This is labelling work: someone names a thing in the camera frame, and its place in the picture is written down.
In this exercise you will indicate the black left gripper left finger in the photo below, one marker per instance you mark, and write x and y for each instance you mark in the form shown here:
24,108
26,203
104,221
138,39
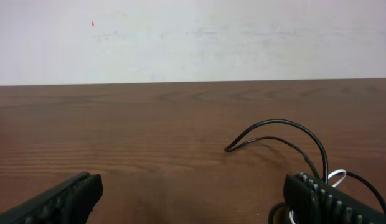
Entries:
71,201

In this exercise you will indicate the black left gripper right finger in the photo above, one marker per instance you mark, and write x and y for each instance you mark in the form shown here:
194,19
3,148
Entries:
314,201

